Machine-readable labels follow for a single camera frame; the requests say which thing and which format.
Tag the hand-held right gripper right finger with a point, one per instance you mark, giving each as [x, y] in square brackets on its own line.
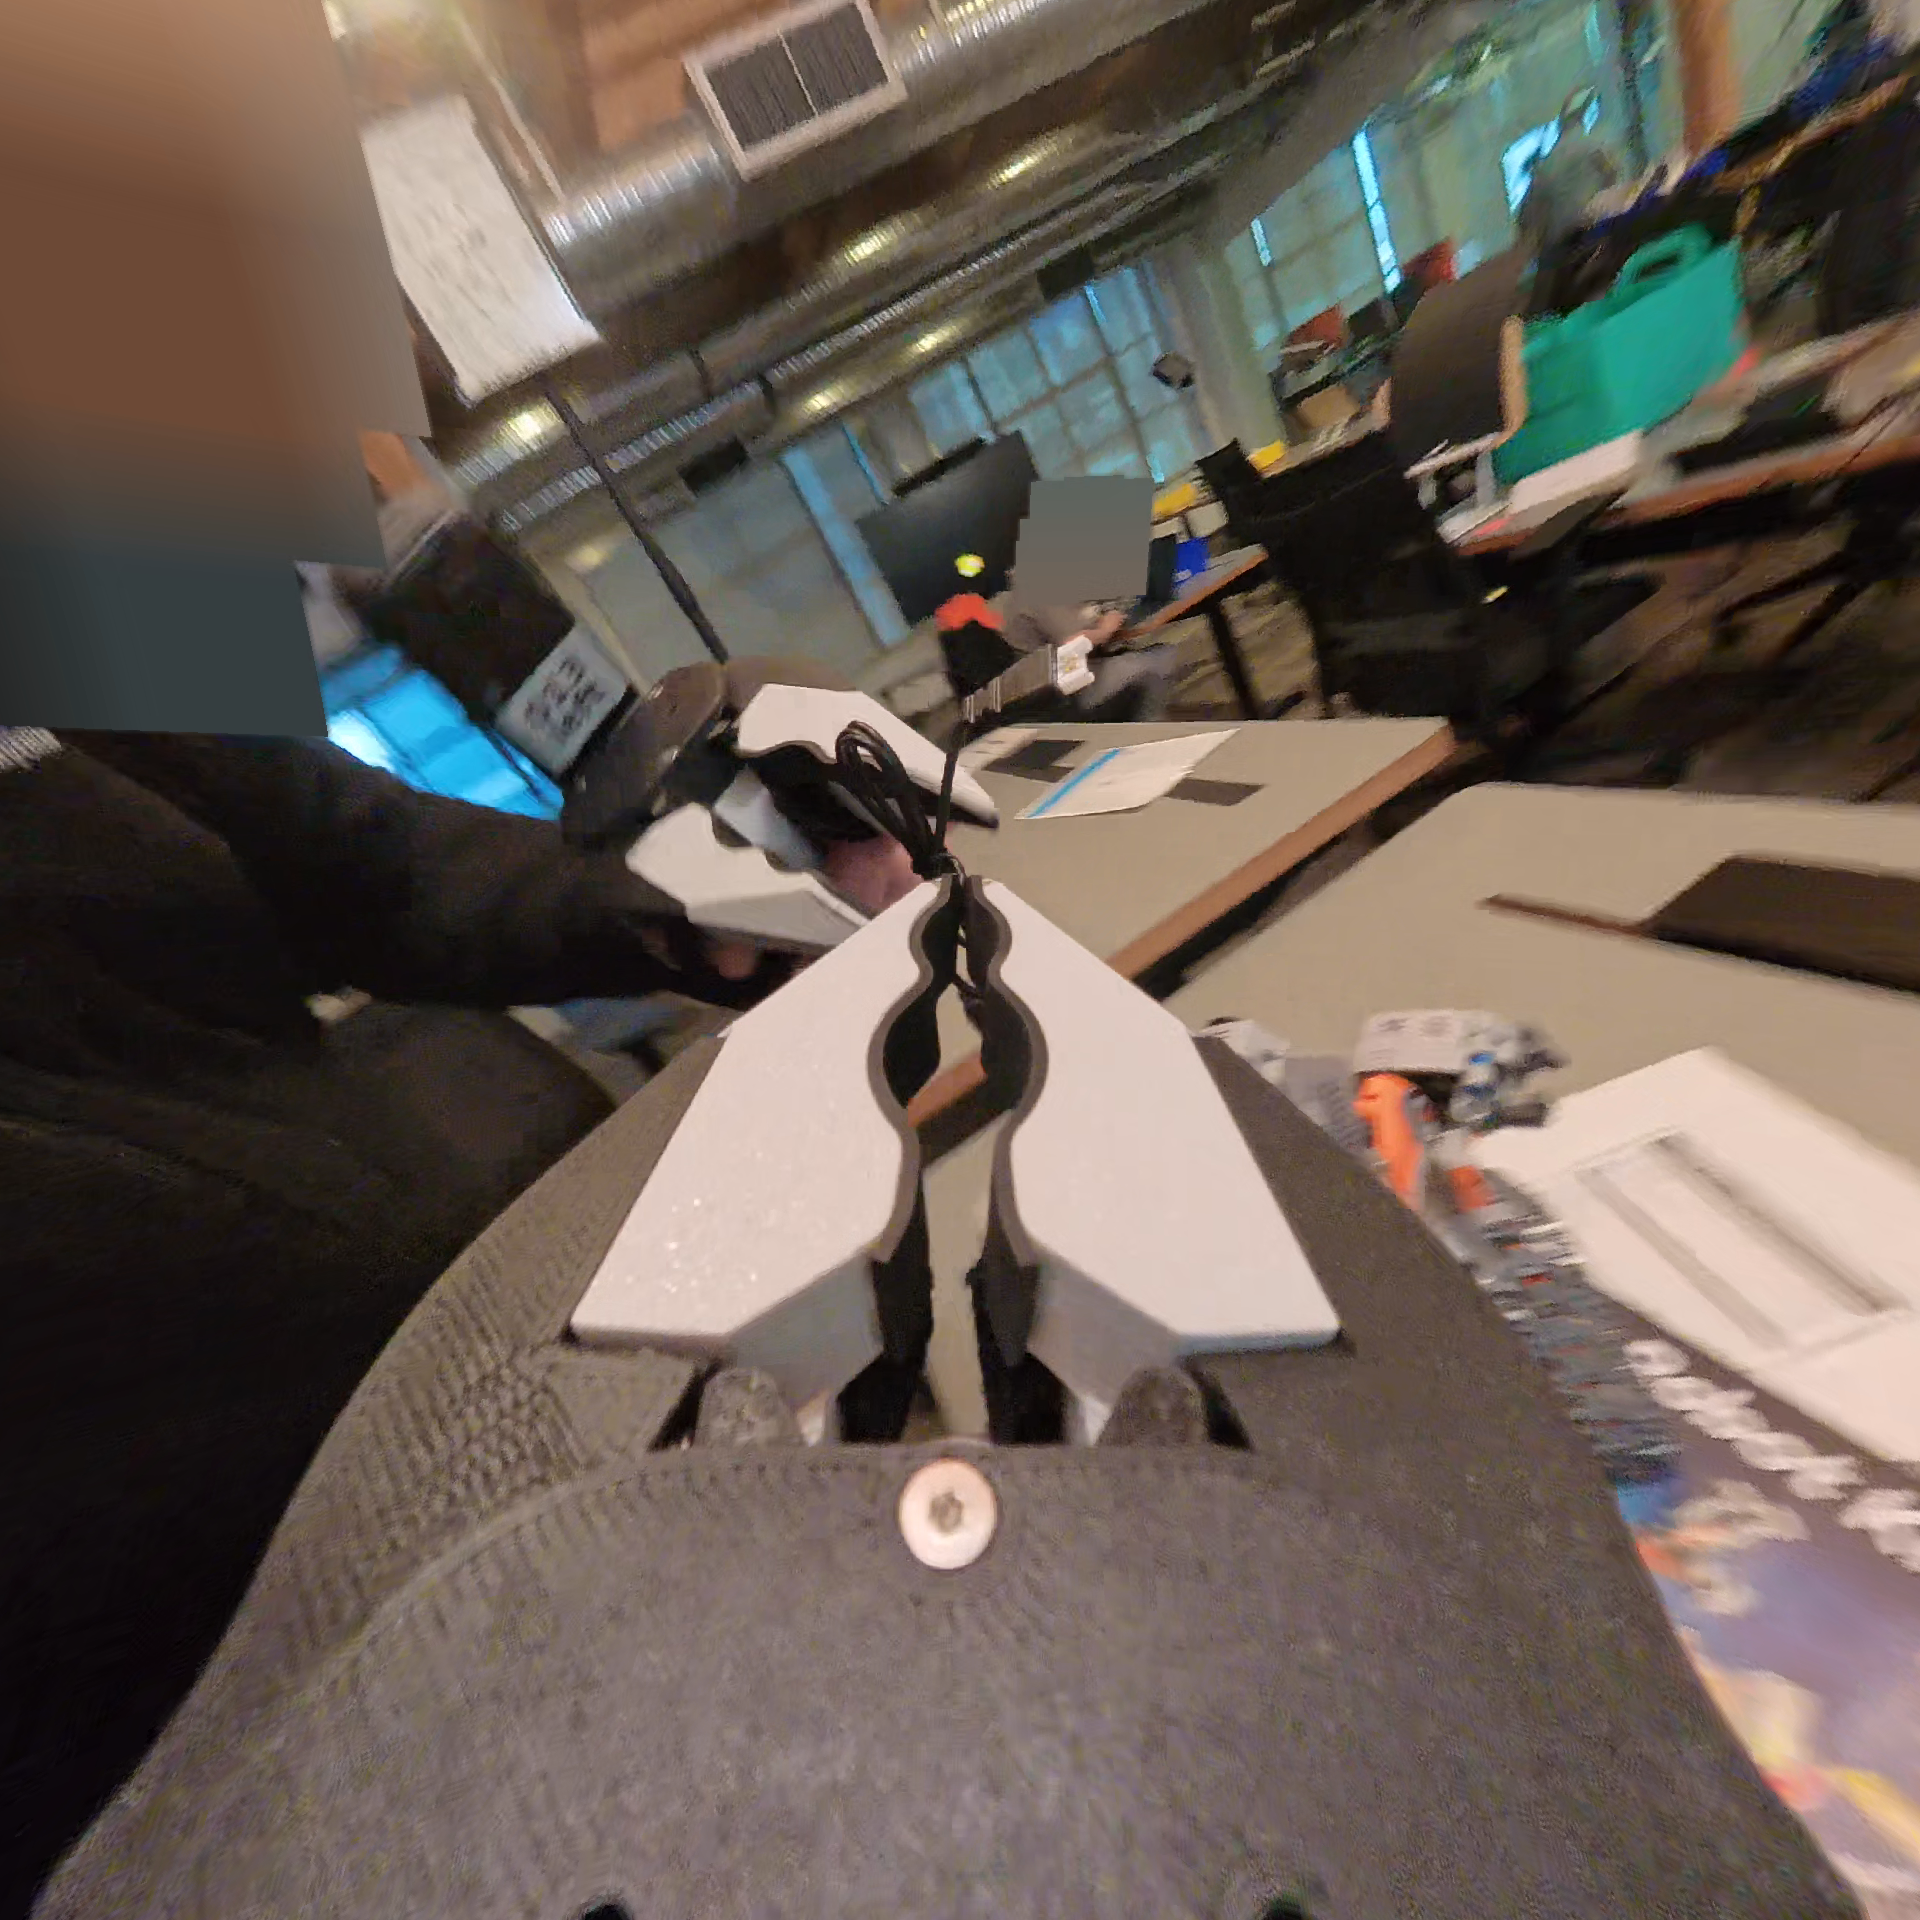
[1171, 1200]

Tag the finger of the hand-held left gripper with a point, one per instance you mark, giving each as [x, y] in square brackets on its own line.
[720, 877]
[855, 746]

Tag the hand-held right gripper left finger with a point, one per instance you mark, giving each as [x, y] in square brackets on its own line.
[737, 1200]

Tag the person's left forearm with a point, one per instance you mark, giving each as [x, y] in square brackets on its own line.
[361, 885]

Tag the person's left hand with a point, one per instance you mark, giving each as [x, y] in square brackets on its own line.
[872, 877]

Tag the black monitor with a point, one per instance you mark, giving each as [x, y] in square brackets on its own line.
[947, 527]

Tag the printed paper sheet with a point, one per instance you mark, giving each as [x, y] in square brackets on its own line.
[1112, 776]

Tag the tracked building-block toy robot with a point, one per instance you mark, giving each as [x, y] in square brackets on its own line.
[1411, 1096]

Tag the person's dark clothing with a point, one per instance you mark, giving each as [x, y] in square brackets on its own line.
[211, 1381]

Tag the white instruction sheet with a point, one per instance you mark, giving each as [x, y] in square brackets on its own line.
[1740, 1200]

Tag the white sign board on stand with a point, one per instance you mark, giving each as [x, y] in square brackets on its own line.
[480, 256]

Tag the blue robot kit box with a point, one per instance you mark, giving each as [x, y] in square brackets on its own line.
[1771, 1562]

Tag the green storage bin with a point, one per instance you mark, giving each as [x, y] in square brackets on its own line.
[1620, 346]

